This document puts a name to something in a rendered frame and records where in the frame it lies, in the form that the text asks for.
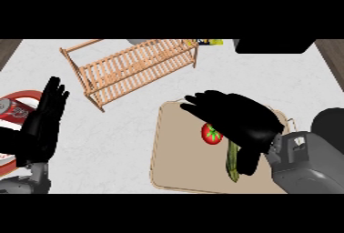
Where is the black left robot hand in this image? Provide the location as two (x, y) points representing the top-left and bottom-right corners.
(0, 76), (71, 168)

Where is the red tomato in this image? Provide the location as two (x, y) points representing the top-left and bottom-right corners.
(201, 122), (224, 146)

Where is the beige tray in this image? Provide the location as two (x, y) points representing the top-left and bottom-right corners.
(148, 97), (297, 195)

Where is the red rimmed white plate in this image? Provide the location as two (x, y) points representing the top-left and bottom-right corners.
(0, 88), (46, 179)

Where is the green cucumber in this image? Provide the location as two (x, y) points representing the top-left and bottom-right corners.
(224, 138), (244, 184)

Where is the grey object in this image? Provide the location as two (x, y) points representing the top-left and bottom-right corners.
(125, 38), (156, 46)

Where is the yellow and blue package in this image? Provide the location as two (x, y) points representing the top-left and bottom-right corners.
(193, 38), (224, 46)

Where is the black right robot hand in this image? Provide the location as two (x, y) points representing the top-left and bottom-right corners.
(179, 89), (286, 177)

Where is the wooden slatted tiered shelf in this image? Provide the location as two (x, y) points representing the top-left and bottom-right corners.
(59, 38), (201, 114)

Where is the black appliance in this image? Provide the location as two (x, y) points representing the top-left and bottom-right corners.
(232, 38), (317, 56)

